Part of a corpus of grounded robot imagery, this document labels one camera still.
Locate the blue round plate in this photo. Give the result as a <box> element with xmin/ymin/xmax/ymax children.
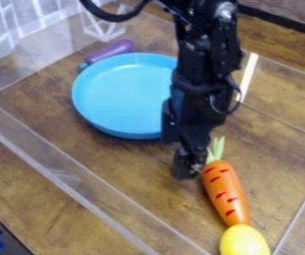
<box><xmin>71</xmin><ymin>53</ymin><xmax>176</xmax><ymax>139</ymax></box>

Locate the purple toy eggplant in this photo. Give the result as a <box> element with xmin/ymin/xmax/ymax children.
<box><xmin>78</xmin><ymin>39</ymin><xmax>134</xmax><ymax>72</ymax></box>

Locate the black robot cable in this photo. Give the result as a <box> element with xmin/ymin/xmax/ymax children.
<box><xmin>78</xmin><ymin>0</ymin><xmax>152</xmax><ymax>24</ymax></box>

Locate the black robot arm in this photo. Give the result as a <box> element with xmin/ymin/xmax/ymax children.
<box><xmin>157</xmin><ymin>0</ymin><xmax>243</xmax><ymax>179</ymax></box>

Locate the clear acrylic enclosure wall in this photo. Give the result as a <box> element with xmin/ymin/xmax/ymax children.
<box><xmin>0</xmin><ymin>7</ymin><xmax>305</xmax><ymax>255</ymax></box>

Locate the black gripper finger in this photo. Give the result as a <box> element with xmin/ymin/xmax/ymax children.
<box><xmin>170</xmin><ymin>146</ymin><xmax>206</xmax><ymax>180</ymax></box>

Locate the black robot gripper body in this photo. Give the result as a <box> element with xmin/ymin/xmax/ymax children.
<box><xmin>160</xmin><ymin>71</ymin><xmax>240</xmax><ymax>155</ymax></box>

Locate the orange toy carrot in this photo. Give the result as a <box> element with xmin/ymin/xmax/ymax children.
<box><xmin>200</xmin><ymin>137</ymin><xmax>249</xmax><ymax>226</ymax></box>

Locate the yellow toy lemon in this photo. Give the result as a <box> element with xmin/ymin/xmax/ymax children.
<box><xmin>219</xmin><ymin>224</ymin><xmax>271</xmax><ymax>255</ymax></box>

